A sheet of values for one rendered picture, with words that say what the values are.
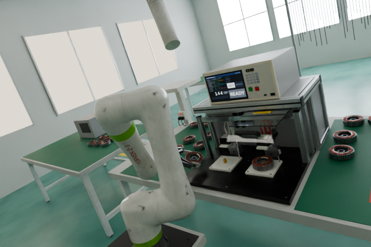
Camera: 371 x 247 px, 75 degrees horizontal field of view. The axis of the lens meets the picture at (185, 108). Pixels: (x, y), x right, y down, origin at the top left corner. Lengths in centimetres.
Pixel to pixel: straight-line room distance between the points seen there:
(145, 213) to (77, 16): 564
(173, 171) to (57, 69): 502
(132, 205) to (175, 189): 17
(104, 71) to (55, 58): 111
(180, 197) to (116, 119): 37
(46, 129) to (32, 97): 67
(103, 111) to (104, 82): 525
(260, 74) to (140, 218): 89
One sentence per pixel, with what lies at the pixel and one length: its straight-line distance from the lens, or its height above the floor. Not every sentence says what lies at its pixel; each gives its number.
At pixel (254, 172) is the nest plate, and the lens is 136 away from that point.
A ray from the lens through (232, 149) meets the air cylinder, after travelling 160.
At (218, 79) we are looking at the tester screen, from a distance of 145.
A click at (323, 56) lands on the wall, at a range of 773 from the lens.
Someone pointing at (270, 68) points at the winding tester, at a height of 128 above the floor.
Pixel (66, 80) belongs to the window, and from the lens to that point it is 578.
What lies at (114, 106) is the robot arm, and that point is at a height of 137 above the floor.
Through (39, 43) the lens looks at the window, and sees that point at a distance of 578.
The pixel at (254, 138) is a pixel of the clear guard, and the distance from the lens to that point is 115.
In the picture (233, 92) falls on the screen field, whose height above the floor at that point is 117.
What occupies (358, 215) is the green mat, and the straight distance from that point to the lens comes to 114.
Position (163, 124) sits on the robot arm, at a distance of 88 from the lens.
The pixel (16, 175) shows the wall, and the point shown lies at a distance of 550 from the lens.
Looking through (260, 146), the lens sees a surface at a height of 88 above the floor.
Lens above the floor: 149
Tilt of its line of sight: 13 degrees down
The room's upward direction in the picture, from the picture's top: 17 degrees counter-clockwise
